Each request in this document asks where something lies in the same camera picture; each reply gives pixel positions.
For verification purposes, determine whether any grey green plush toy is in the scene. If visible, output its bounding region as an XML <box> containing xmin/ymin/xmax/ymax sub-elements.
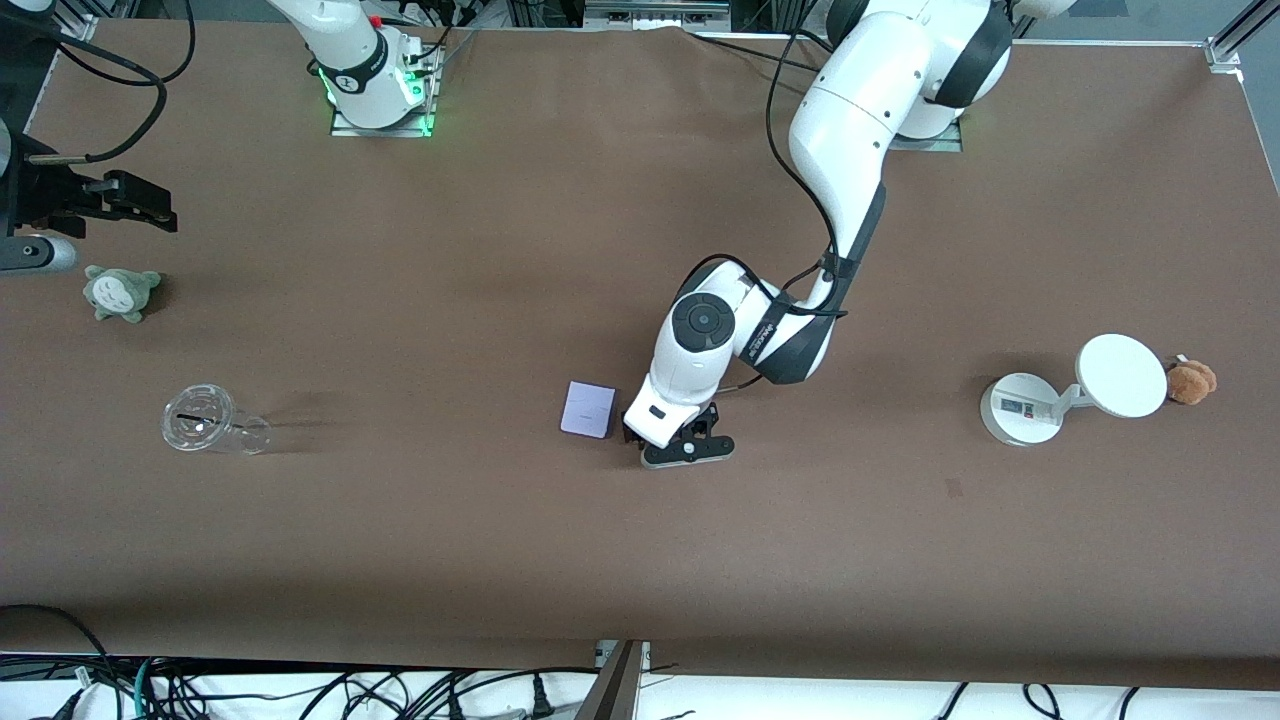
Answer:
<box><xmin>83</xmin><ymin>265</ymin><xmax>163</xmax><ymax>324</ymax></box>

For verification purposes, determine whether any clear plastic cup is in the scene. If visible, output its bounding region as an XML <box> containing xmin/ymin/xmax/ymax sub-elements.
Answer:
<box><xmin>161</xmin><ymin>383</ymin><xmax>273</xmax><ymax>456</ymax></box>

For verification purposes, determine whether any aluminium table leg profile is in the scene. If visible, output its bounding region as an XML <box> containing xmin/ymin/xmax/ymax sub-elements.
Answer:
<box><xmin>575</xmin><ymin>640</ymin><xmax>652</xmax><ymax>720</ymax></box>

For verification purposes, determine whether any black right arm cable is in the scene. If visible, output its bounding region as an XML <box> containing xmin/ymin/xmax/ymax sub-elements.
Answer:
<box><xmin>0</xmin><ymin>0</ymin><xmax>197</xmax><ymax>166</ymax></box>

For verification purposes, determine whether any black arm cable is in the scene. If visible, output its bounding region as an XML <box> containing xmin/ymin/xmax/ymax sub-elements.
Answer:
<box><xmin>0</xmin><ymin>0</ymin><xmax>197</xmax><ymax>166</ymax></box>
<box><xmin>690</xmin><ymin>28</ymin><xmax>853</xmax><ymax>319</ymax></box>

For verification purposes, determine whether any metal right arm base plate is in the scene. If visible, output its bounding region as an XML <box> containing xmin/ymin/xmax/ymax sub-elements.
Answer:
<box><xmin>330</xmin><ymin>40</ymin><xmax>442</xmax><ymax>139</ymax></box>

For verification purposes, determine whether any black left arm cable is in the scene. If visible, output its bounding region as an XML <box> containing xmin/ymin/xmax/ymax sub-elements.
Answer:
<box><xmin>690</xmin><ymin>28</ymin><xmax>853</xmax><ymax>319</ymax></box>

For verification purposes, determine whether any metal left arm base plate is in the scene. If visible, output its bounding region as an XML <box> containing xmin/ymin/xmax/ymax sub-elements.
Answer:
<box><xmin>880</xmin><ymin>120</ymin><xmax>964</xmax><ymax>154</ymax></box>

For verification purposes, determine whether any black cable across table edge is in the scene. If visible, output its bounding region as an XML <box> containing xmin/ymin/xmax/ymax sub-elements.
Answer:
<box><xmin>690</xmin><ymin>30</ymin><xmax>831</xmax><ymax>77</ymax></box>

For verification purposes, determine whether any black looped floor cable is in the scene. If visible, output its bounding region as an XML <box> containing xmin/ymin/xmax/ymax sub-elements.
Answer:
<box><xmin>0</xmin><ymin>603</ymin><xmax>113</xmax><ymax>691</ymax></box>

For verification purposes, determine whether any grey metal frame rail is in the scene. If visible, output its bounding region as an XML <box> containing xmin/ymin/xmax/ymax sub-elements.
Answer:
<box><xmin>583</xmin><ymin>0</ymin><xmax>733</xmax><ymax>31</ymax></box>

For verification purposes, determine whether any brown plush keychain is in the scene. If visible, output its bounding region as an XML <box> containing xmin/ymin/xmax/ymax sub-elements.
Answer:
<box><xmin>1165</xmin><ymin>354</ymin><xmax>1219</xmax><ymax>406</ymax></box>

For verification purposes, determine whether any aluminium corner frame profile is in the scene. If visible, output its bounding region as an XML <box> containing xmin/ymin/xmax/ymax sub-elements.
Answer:
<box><xmin>1205</xmin><ymin>0</ymin><xmax>1280</xmax><ymax>76</ymax></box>

